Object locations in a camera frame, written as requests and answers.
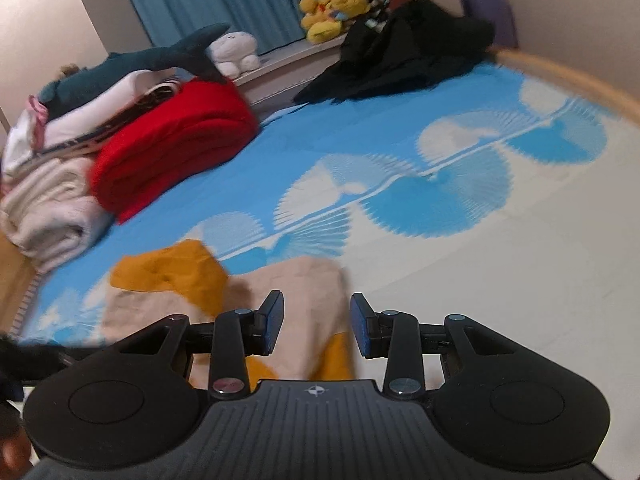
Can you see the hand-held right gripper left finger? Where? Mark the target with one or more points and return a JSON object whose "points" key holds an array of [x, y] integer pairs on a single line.
{"points": [[272, 324]]}

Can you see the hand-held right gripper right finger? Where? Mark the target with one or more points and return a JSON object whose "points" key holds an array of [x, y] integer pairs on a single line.
{"points": [[360, 326]]}

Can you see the yellow and beige jacket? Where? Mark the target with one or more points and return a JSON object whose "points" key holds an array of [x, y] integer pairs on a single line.
{"points": [[300, 300]]}

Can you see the stack of white folded clothes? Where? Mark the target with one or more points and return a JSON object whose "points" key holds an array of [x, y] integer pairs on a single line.
{"points": [[75, 120]]}

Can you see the pile of black clothes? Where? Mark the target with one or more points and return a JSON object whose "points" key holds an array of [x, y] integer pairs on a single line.
{"points": [[410, 50]]}

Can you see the blue and white printed blanket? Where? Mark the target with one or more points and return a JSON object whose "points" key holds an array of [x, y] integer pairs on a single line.
{"points": [[425, 200]]}

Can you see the folded white fluffy blanket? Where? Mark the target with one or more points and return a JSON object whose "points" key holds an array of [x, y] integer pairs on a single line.
{"points": [[45, 215]]}

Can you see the folded red blanket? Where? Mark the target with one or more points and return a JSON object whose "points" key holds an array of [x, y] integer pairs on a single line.
{"points": [[175, 145]]}

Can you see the white window sill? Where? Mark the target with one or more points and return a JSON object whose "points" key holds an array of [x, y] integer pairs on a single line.
{"points": [[285, 67]]}

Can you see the white plush toy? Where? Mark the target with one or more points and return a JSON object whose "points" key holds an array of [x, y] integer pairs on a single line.
{"points": [[234, 52]]}

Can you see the blue shark plush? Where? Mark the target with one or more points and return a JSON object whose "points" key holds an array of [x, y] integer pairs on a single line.
{"points": [[145, 60]]}

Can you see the yellow plush toy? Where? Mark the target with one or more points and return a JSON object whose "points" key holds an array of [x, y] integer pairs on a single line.
{"points": [[346, 6], [316, 9]]}

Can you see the purple bag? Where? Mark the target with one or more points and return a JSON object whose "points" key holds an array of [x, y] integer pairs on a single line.
{"points": [[490, 17]]}

